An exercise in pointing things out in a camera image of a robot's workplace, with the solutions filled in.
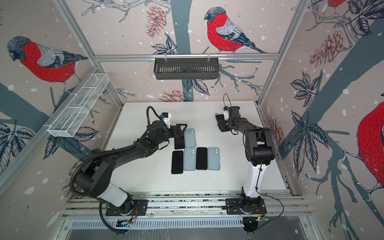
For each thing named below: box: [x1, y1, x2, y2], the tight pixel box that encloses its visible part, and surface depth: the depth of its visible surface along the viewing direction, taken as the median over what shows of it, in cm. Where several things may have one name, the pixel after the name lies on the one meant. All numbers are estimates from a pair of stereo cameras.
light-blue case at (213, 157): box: [207, 147, 221, 171], surface depth 92 cm
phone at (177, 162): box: [171, 150, 184, 174], surface depth 91 cm
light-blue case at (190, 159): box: [184, 147, 196, 171], surface depth 92 cm
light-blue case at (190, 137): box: [184, 128, 196, 148], surface depth 100 cm
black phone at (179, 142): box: [174, 136, 185, 150], surface depth 98 cm
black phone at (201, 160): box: [195, 147, 208, 171], surface depth 92 cm
